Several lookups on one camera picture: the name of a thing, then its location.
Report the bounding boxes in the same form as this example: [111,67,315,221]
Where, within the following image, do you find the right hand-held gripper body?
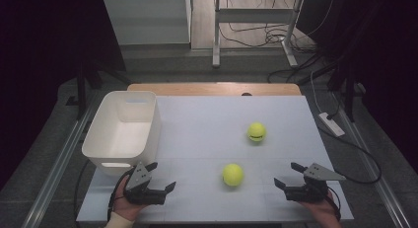
[284,162,347,203]

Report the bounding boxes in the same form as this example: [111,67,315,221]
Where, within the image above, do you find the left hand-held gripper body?
[123,161,168,206]

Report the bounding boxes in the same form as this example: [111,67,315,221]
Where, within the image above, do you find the white plastic bin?
[81,90,163,177]

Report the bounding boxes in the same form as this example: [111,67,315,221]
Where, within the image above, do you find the yellow tennis ball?
[222,163,245,188]
[246,121,267,143]

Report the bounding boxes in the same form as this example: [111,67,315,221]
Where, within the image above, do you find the person's left hand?
[111,176,150,222]

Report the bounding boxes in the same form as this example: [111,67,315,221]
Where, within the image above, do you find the person's right hand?
[298,190,341,223]

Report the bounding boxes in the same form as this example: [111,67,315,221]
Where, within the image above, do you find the white power strip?
[317,112,346,138]

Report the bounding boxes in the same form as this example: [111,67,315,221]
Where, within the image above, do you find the white table cover sheet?
[76,95,355,224]

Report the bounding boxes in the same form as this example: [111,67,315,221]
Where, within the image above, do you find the dark metal stand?
[326,53,367,123]
[64,53,133,121]

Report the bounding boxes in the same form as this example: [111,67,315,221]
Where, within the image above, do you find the wooden table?
[126,82,303,97]

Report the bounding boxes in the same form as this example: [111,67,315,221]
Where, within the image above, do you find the white cabinet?
[102,0,193,46]

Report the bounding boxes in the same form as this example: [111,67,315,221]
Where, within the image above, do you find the left hand-held gripper black cable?
[106,168,134,222]

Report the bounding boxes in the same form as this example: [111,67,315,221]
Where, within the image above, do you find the hand-held gripper black cable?
[106,168,134,222]
[327,186,342,221]

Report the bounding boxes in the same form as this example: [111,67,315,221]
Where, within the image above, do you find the right hand-held gripper black cable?
[327,186,342,221]

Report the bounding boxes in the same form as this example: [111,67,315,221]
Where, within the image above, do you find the black power strip cable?
[316,125,383,186]

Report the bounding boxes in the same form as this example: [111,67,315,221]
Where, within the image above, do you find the thin white cable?
[309,71,325,114]

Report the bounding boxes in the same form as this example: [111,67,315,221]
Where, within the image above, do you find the grey metal floor rail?
[330,89,412,228]
[21,89,102,228]

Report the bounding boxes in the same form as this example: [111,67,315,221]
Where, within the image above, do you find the thick black floor cables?
[266,52,340,86]

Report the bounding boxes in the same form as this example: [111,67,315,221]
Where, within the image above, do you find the tangle of thin floor cables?
[218,0,334,55]

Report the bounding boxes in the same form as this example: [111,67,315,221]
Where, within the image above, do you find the white metal desk frame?
[211,0,306,70]

